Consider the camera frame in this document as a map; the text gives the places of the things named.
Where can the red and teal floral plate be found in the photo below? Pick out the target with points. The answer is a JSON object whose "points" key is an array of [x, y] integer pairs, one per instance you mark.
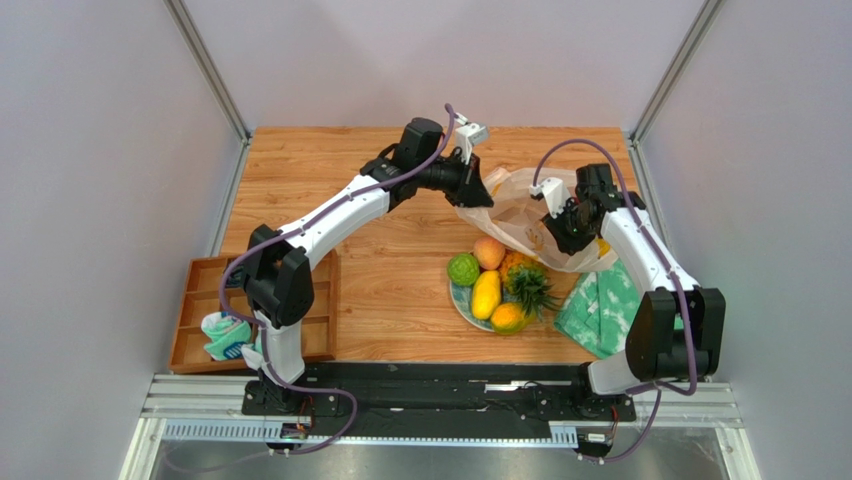
{"points": [[462, 297]]}

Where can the green bumpy fake fruit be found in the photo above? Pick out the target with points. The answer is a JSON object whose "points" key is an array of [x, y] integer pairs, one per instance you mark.
{"points": [[463, 270]]}

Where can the yellow fake fruit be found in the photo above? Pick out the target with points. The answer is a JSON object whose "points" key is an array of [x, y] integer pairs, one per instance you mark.
{"points": [[486, 295]]}

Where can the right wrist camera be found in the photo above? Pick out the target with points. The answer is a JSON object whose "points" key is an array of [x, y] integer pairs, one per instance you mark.
{"points": [[555, 194]]}

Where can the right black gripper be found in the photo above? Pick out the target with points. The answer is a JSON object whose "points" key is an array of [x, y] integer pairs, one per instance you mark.
{"points": [[568, 226]]}

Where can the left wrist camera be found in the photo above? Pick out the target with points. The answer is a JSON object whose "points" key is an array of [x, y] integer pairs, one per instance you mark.
{"points": [[468, 135]]}

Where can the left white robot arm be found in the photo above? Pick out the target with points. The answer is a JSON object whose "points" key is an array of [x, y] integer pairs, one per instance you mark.
{"points": [[279, 264]]}

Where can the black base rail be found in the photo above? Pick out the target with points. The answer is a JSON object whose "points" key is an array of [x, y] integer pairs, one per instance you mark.
{"points": [[437, 400]]}

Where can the green white tie-dye cloth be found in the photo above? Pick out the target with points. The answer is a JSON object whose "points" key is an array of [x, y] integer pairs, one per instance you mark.
{"points": [[600, 310]]}

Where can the wooden compartment tray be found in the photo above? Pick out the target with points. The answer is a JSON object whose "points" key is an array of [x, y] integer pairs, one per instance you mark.
{"points": [[318, 328]]}

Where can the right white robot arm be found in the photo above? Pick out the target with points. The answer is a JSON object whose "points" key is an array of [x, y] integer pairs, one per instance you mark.
{"points": [[678, 328]]}

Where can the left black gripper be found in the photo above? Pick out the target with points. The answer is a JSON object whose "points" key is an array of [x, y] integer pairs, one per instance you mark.
{"points": [[468, 191]]}

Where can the banana print plastic bag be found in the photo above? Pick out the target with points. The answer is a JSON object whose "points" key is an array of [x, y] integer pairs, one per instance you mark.
{"points": [[515, 220]]}

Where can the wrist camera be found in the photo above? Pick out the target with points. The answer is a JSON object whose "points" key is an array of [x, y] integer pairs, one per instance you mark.
{"points": [[468, 135], [555, 194]]}

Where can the yellow green fake mango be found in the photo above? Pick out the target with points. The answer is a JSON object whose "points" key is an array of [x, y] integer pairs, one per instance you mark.
{"points": [[510, 318]]}

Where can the fake peach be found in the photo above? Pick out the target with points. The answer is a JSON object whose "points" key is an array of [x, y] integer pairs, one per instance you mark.
{"points": [[489, 253]]}

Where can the fake pineapple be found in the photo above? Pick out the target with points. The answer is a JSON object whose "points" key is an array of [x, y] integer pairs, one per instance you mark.
{"points": [[527, 282]]}

